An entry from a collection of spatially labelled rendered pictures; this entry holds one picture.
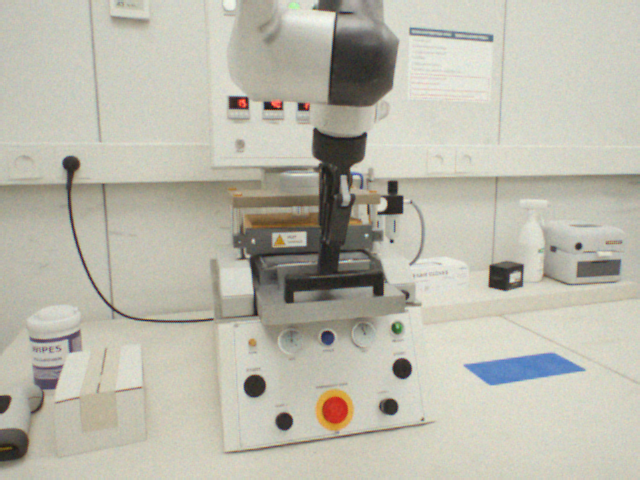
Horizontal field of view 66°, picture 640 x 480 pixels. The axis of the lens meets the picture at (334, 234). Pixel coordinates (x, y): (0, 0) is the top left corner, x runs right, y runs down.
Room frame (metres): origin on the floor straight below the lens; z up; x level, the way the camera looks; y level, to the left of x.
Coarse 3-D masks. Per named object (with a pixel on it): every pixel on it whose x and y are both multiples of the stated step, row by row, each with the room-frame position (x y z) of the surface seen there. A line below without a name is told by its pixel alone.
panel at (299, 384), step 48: (240, 336) 0.73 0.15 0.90; (336, 336) 0.76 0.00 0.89; (384, 336) 0.78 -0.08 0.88; (240, 384) 0.70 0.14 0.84; (288, 384) 0.72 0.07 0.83; (336, 384) 0.73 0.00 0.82; (384, 384) 0.75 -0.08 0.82; (240, 432) 0.67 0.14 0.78; (288, 432) 0.69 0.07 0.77; (336, 432) 0.70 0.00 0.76
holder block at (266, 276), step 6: (252, 258) 0.90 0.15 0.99; (258, 258) 0.88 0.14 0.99; (252, 264) 0.90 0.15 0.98; (258, 264) 0.83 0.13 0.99; (372, 264) 0.84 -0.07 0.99; (258, 270) 0.80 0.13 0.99; (264, 270) 0.79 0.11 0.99; (270, 270) 0.79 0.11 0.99; (276, 270) 0.80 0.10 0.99; (258, 276) 0.80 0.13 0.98; (264, 276) 0.79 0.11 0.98; (270, 276) 0.79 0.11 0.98; (276, 276) 0.80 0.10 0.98; (258, 282) 0.80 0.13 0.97; (264, 282) 0.79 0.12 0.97; (270, 282) 0.79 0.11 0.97; (276, 282) 0.80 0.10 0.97
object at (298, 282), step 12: (288, 276) 0.69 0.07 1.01; (300, 276) 0.69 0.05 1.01; (312, 276) 0.70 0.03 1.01; (324, 276) 0.70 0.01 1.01; (336, 276) 0.71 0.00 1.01; (348, 276) 0.71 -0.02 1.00; (360, 276) 0.71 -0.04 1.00; (372, 276) 0.72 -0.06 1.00; (288, 288) 0.69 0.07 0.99; (300, 288) 0.69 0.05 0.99; (312, 288) 0.70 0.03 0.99; (324, 288) 0.70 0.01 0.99; (336, 288) 0.71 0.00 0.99; (288, 300) 0.69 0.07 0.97
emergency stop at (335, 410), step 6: (324, 402) 0.71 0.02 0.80; (330, 402) 0.71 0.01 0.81; (336, 402) 0.71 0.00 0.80; (342, 402) 0.71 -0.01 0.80; (324, 408) 0.71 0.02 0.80; (330, 408) 0.71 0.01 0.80; (336, 408) 0.71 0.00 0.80; (342, 408) 0.71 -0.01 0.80; (324, 414) 0.70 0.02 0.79; (330, 414) 0.70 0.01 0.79; (336, 414) 0.70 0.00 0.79; (342, 414) 0.71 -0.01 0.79; (330, 420) 0.70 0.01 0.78; (336, 420) 0.70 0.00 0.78; (342, 420) 0.71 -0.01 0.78
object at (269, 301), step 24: (288, 264) 0.77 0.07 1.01; (312, 264) 0.77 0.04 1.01; (360, 264) 0.79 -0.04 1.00; (264, 288) 0.77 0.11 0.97; (360, 288) 0.77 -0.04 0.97; (384, 288) 0.77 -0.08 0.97; (264, 312) 0.68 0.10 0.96; (288, 312) 0.69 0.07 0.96; (312, 312) 0.70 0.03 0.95; (336, 312) 0.71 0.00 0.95; (360, 312) 0.72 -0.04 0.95; (384, 312) 0.72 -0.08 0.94
